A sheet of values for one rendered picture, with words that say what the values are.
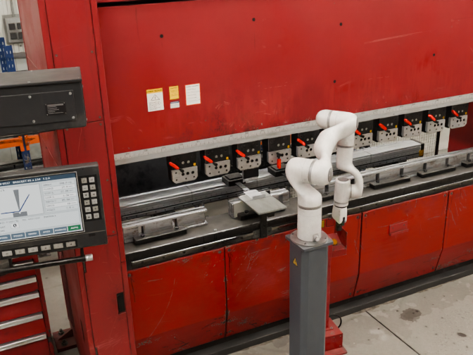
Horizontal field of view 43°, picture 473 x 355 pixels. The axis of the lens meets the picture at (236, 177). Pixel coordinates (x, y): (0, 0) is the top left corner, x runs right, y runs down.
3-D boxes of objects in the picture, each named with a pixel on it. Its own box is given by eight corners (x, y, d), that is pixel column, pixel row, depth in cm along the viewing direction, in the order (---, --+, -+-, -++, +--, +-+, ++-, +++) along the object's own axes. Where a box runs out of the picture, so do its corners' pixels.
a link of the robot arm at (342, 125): (298, 187, 291) (329, 192, 283) (293, 169, 283) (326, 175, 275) (333, 122, 320) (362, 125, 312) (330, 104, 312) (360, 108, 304)
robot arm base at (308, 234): (335, 241, 298) (336, 208, 291) (303, 250, 290) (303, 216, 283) (314, 226, 313) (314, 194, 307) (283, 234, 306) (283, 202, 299)
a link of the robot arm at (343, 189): (350, 196, 341) (333, 195, 342) (351, 176, 335) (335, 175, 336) (350, 203, 334) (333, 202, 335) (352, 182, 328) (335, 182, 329)
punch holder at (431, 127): (426, 133, 397) (429, 109, 391) (418, 130, 404) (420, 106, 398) (444, 130, 403) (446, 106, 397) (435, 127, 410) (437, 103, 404)
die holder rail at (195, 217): (124, 243, 329) (122, 227, 325) (122, 239, 334) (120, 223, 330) (207, 224, 348) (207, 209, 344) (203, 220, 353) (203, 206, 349)
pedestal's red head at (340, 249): (315, 260, 347) (316, 233, 341) (304, 248, 361) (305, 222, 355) (346, 254, 353) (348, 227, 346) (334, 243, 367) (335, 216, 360)
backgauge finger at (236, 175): (238, 195, 358) (238, 187, 356) (222, 181, 380) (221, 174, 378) (257, 191, 363) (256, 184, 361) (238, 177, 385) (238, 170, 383)
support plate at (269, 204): (258, 215, 331) (258, 213, 330) (238, 198, 353) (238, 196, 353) (286, 208, 338) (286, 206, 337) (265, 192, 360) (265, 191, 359)
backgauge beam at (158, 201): (121, 222, 352) (119, 206, 348) (115, 213, 364) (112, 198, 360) (424, 156, 441) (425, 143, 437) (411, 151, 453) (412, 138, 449)
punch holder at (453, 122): (450, 129, 405) (452, 106, 399) (440, 125, 412) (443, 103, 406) (466, 125, 411) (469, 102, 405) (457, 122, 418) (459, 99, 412)
